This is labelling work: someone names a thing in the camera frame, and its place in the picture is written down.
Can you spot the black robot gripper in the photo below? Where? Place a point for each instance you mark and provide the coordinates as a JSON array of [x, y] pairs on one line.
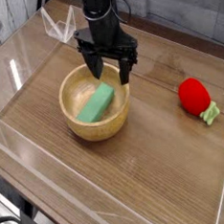
[[123, 48]]

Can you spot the wooden bowl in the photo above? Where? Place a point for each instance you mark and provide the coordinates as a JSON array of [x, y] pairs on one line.
[[75, 91]]

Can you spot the red plush strawberry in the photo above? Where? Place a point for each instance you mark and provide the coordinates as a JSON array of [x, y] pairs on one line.
[[197, 100]]

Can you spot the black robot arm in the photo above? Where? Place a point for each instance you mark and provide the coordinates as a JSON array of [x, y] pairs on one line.
[[102, 17]]

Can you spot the green rectangular block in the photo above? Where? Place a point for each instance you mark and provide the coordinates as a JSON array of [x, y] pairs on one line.
[[92, 111]]

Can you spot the clear acrylic corner bracket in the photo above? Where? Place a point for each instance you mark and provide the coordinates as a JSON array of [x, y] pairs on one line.
[[61, 31]]

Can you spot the clear acrylic tray wall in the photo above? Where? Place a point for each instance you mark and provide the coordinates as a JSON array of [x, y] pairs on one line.
[[164, 166]]

